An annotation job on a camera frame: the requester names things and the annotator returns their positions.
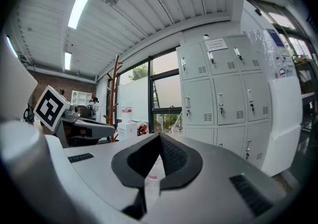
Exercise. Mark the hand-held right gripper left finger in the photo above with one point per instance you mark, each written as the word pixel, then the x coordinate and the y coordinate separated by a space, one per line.
pixel 99 168

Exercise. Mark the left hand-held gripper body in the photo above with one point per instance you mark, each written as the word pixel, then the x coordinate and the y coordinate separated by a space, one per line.
pixel 49 108

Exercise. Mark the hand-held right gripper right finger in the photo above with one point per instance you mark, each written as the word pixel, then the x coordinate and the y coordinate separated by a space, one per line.
pixel 211 180

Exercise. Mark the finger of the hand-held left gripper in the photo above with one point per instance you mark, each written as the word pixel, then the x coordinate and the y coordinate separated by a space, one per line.
pixel 102 129

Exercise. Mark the grey metal locker door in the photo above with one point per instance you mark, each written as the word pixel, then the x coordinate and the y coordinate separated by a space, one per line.
pixel 198 98

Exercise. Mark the grey metal locker cabinet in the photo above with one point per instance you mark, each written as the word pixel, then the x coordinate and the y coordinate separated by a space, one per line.
pixel 229 98

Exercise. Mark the white cardboard box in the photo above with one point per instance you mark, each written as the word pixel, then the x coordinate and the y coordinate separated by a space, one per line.
pixel 126 131

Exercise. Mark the clear plastic bag red label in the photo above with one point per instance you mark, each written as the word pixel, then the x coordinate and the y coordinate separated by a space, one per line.
pixel 126 115

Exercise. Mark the white shelf unit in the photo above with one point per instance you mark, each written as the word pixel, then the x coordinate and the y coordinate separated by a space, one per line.
pixel 82 97

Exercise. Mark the bucket with orange tools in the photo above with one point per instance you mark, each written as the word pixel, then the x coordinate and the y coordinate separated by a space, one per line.
pixel 142 129

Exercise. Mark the wooden coat rack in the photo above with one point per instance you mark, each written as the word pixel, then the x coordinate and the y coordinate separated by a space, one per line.
pixel 113 89

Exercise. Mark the clear bottle red label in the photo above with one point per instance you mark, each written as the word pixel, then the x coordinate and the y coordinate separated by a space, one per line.
pixel 280 69

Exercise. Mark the white paper notice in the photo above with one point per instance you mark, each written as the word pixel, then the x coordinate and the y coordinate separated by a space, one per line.
pixel 216 44

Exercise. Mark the clear plastic wrap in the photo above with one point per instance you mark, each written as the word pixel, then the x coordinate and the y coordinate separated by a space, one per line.
pixel 261 51

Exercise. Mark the white round dome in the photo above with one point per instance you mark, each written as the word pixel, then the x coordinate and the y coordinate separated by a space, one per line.
pixel 206 37

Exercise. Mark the black window frame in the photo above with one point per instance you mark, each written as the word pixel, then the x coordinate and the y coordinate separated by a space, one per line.
pixel 149 89

